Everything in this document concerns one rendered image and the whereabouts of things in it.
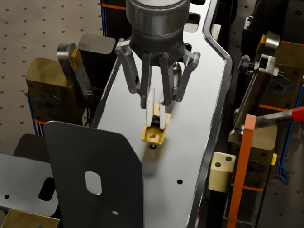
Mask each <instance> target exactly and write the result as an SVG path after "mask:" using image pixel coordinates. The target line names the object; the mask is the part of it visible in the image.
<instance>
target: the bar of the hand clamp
mask: <svg viewBox="0 0 304 228"><path fill-rule="evenodd" d="M275 64H276V58H275V57H272V56H267V55H264V54H262V55H261V58H260V60H259V62H255V64H253V63H250V58H249V56H248V55H244V56H242V57H241V60H240V63H239V66H238V71H239V73H240V74H244V73H246V72H247V69H249V70H252V74H253V77H252V79H251V82H250V84H249V86H248V89H247V91H246V93H245V96H244V98H243V100H242V103H241V105H240V108H239V110H238V113H237V115H236V117H235V120H234V122H233V126H234V128H233V130H235V129H237V130H242V131H243V130H244V125H245V120H246V115H247V114H249V115H255V114H256V112H257V110H258V108H259V105H260V103H261V101H262V99H263V97H264V94H265V92H266V90H267V88H268V86H269V83H270V81H271V79H273V80H276V78H280V79H282V78H283V75H284V73H283V72H281V71H279V68H277V67H275Z"/></svg>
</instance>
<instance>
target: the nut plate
mask: <svg viewBox="0 0 304 228"><path fill-rule="evenodd" d="M159 109H160V108H159V104H157V103H154V115H153V118H152V121H151V126H150V127H147V126H146V123H145V126H144V129H143V132H142V135H141V140H142V141H144V142H149V143H155V144H162V143H163V140H164V137H165V134H166V130H167V127H168V124H169V120H170V117H171V114H169V113H168V118H167V121H166V125H165V128H164V129H160V112H159V111H158V110H159ZM151 135H155V136H156V137H155V138H150V136H151Z"/></svg>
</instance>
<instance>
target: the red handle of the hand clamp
mask: <svg viewBox="0 0 304 228"><path fill-rule="evenodd" d="M294 121H295V122H299V121H304V106H302V107H298V108H293V109H292V110H287V111H283V112H278V113H274V114H268V115H264V116H259V117H257V118H256V123H255V128H254V129H258V128H264V127H269V126H274V125H279V124H285V123H290V122H294Z"/></svg>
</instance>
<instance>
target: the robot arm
mask: <svg viewBox="0 0 304 228"><path fill-rule="evenodd" d="M189 13H190V0H126V15H127V19H128V21H129V23H130V24H131V25H132V37H131V40H128V41H125V40H124V39H122V38H121V39H119V41H118V43H117V46H116V48H115V51H114V52H115V54H116V55H117V57H118V58H119V59H120V61H121V64H122V68H123V71H124V75H125V79H126V82H127V85H128V90H129V92H130V93H131V94H135V93H137V94H139V95H140V106H141V108H142V109H146V126H147V127H150V126H151V121H152V118H153V115H154V103H155V88H154V87H151V88H150V86H151V78H152V66H157V67H160V71H161V75H162V85H163V92H162V95H161V99H160V102H159V108H160V129H164V128H165V125H166V121H167V118H168V113H169V114H171V113H172V110H173V107H174V100H175V101H176V102H182V100H183V97H184V94H185V90H186V88H187V85H188V82H189V78H190V75H191V73H192V72H193V71H194V70H195V69H196V68H197V67H198V63H199V60H200V56H201V54H200V53H199V52H193V53H191V52H190V51H188V50H186V45H185V43H184V41H183V32H184V25H185V23H186V22H187V20H188V18H189ZM132 50H133V51H134V53H135V54H136V55H137V56H138V57H139V58H140V60H141V61H142V69H141V70H142V76H141V82H140V79H139V76H138V71H137V68H136V64H135V60H134V56H133V52H132ZM181 58H183V59H184V60H183V64H184V67H185V68H184V70H183V74H182V77H181V80H180V83H179V87H178V89H174V75H173V64H174V63H175V62H177V61H178V60H179V59H181Z"/></svg>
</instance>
